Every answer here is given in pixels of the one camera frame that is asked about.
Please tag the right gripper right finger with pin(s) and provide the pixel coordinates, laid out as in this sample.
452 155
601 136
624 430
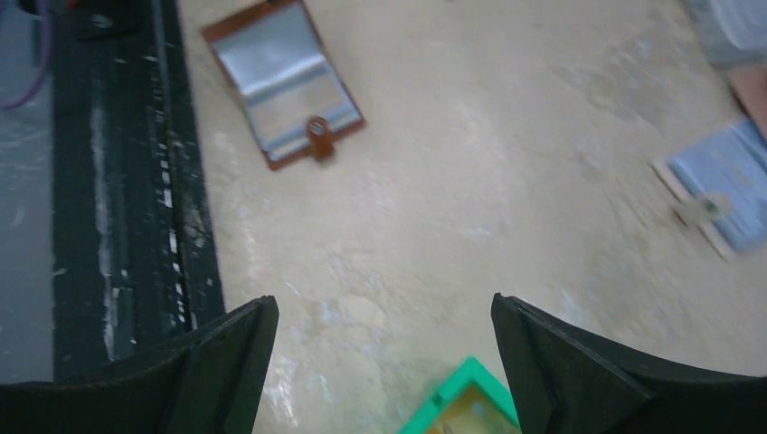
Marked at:
565 379

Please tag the blue transparent card sleeve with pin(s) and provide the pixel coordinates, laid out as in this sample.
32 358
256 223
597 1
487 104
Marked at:
720 187

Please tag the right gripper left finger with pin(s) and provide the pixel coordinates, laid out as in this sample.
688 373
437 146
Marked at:
209 380

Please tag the open brown card holder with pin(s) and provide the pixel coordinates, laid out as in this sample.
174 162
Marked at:
732 34

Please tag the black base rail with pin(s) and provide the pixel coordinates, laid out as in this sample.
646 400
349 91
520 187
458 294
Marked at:
134 255

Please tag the brown leather card holder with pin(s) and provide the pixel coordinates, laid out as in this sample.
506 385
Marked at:
283 78

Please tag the green bin with cards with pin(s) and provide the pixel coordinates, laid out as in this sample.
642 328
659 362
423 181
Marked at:
470 400

